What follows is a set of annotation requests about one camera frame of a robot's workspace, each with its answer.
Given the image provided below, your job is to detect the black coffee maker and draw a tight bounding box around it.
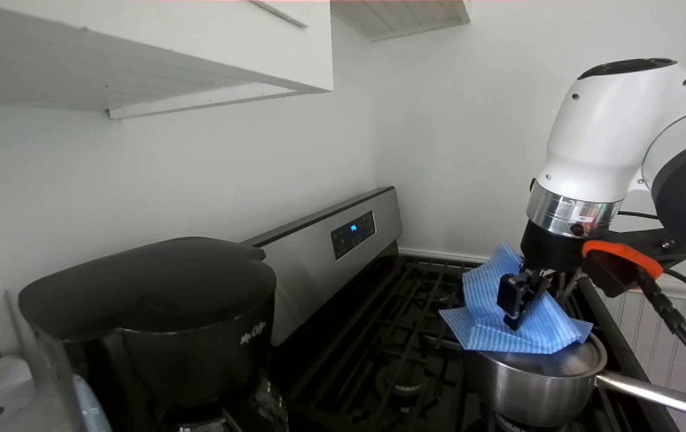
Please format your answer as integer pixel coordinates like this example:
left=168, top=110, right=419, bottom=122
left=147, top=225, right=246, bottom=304
left=17, top=234, right=289, bottom=432

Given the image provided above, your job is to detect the silver long-handled saucepan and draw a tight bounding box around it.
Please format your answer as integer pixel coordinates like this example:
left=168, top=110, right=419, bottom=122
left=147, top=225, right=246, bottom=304
left=473, top=334, right=686, bottom=430

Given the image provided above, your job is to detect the small white wall cabinet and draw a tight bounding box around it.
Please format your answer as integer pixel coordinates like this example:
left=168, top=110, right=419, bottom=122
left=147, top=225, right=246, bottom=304
left=329, top=0, right=473, bottom=42

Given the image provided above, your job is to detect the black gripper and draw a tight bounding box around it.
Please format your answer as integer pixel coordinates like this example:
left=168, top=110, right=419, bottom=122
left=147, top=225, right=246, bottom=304
left=496, top=219, right=593, bottom=327

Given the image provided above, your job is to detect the black gas stove cooktop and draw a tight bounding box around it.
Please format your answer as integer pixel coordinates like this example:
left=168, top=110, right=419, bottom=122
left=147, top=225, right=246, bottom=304
left=269, top=252, right=681, bottom=432

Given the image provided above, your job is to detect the white countertop appliance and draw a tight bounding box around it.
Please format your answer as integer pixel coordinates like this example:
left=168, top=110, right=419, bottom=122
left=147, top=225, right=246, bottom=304
left=0, top=354, right=87, bottom=432

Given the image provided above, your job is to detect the blue cloth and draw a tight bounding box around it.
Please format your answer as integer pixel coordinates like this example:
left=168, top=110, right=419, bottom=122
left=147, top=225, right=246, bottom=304
left=437, top=243, right=594, bottom=357

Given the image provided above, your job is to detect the large white wall cabinet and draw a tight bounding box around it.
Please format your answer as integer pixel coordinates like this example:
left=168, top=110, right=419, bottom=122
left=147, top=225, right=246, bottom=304
left=0, top=0, right=335, bottom=122

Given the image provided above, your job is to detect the stainless stove control panel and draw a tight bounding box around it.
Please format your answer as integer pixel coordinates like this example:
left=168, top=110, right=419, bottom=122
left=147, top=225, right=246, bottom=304
left=241, top=185, right=402, bottom=347

